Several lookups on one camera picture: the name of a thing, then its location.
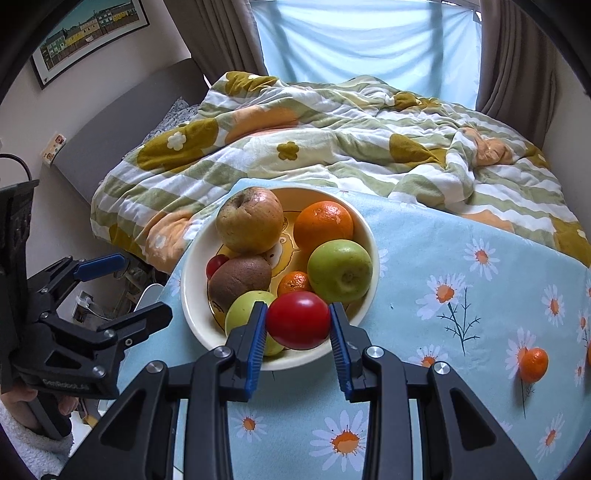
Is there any white charger plug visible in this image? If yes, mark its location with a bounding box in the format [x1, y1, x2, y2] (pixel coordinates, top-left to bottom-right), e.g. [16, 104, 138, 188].
[71, 290, 100, 324]

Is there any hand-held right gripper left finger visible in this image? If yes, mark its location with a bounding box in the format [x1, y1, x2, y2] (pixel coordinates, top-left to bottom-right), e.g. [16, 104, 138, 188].
[60, 301, 269, 480]

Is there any yellow wrinkled apple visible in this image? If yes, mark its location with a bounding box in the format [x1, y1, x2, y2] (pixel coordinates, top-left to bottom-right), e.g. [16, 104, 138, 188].
[216, 186, 284, 254]

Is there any green apple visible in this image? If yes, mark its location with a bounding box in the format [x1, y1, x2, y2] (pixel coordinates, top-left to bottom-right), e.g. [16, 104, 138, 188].
[225, 291, 287, 357]
[307, 239, 374, 304]

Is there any large orange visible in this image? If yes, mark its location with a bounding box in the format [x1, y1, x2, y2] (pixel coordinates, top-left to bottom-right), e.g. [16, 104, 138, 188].
[294, 200, 355, 263]

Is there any person's left hand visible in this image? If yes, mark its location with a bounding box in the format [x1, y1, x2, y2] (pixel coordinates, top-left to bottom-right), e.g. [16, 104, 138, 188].
[0, 387, 79, 428]

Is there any white wall socket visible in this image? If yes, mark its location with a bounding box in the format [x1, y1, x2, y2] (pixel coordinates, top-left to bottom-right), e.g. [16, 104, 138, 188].
[41, 131, 68, 163]

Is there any striped floral blanket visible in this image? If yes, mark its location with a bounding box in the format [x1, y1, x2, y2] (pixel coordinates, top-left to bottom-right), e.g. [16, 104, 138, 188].
[90, 71, 591, 278]

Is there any brown curtain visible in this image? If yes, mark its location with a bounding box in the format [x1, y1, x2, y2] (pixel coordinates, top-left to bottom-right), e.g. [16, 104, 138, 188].
[475, 0, 561, 144]
[182, 0, 269, 88]

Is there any grey headboard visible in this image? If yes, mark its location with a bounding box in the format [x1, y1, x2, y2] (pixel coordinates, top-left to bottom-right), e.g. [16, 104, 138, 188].
[39, 58, 208, 206]

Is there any brown kiwi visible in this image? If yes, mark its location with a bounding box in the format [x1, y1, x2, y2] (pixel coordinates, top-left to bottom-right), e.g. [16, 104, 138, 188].
[208, 256, 273, 315]

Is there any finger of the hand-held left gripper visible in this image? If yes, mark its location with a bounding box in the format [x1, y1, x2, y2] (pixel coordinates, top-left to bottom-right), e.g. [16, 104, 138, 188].
[27, 253, 129, 296]
[39, 302, 174, 370]

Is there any cream oval bowl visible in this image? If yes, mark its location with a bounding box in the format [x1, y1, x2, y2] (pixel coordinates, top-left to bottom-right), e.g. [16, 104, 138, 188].
[181, 186, 380, 372]

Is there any framed houses wall picture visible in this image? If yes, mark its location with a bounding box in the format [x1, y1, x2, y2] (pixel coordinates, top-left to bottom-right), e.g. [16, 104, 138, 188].
[30, 0, 151, 90]

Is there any grey patterned pillow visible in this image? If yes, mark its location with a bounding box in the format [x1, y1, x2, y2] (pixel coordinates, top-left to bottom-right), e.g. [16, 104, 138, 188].
[154, 96, 201, 139]

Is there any small tangerine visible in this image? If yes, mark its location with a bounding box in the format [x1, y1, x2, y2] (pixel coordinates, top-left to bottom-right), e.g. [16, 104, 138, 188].
[519, 347, 550, 384]

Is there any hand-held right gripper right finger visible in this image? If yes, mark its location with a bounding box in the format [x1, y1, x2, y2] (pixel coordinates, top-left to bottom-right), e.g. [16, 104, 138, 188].
[328, 302, 539, 480]

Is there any blue sheer curtain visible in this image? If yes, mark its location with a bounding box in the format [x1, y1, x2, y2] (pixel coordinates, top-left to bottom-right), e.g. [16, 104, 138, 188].
[252, 0, 483, 109]

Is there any black cable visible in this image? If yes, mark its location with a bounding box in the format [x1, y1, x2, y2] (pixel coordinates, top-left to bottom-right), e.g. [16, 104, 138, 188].
[0, 154, 33, 183]

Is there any blue daisy tablecloth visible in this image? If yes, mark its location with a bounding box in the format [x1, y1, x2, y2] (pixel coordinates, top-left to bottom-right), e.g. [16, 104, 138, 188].
[124, 178, 591, 480]

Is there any person's left forearm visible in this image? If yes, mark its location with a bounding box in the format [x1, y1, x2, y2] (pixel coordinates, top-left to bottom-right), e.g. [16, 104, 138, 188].
[0, 406, 77, 480]

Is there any red tomato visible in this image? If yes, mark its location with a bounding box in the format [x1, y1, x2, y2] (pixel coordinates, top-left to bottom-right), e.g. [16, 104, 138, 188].
[266, 292, 332, 350]
[206, 254, 230, 280]

